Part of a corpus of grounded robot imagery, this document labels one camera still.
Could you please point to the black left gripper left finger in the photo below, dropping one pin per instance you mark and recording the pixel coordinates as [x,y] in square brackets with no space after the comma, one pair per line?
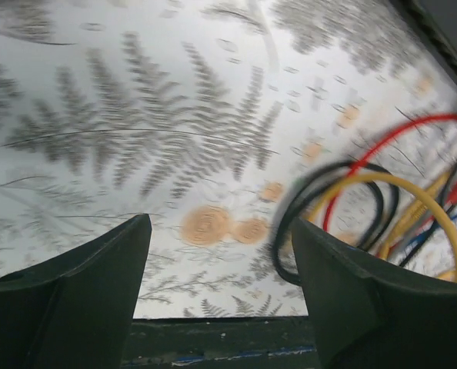
[75,310]

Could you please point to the dark grey network switch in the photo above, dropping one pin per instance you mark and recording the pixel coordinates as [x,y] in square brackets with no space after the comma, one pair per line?
[435,23]

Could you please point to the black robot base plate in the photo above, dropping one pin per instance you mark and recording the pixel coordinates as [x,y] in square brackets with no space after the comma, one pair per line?
[217,343]

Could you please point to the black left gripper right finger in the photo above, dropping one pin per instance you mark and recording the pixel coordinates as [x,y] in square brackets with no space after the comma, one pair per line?
[368,313]

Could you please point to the floral patterned tablecloth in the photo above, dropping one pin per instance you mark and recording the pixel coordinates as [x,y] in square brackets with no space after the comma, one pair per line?
[202,114]

